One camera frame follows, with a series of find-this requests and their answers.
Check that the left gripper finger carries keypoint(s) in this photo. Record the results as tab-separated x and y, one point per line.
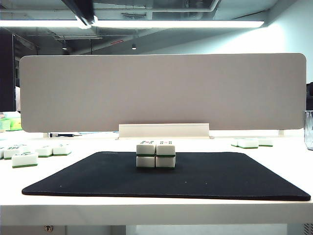
80	9

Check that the white green mahjong tile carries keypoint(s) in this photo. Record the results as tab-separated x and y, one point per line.
9	153
61	150
234	142
25	160
44	152
1	153
165	149
266	142
145	162
165	162
146	149
247	144
25	148

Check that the long ceiling strip light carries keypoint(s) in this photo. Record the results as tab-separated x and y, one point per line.
171	23

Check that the dark tall panel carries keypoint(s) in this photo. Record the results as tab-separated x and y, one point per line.
6	73

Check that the beige desk divider panel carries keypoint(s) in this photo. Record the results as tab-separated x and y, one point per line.
161	93

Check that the black blue screwdriver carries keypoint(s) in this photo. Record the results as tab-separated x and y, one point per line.
61	134

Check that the bright green box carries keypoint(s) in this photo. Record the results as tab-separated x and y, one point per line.
16	124

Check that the white green pack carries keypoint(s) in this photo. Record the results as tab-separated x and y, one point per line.
5	124

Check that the black fabric mat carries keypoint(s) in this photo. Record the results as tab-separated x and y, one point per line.
171	183

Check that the metal drawer lock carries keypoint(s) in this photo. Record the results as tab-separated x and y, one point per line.
48	228

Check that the black rounded object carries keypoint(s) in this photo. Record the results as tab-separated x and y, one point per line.
310	90

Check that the clear glass container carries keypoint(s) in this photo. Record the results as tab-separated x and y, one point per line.
309	132

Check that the perforated vent panel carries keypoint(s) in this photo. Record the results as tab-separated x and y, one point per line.
308	229

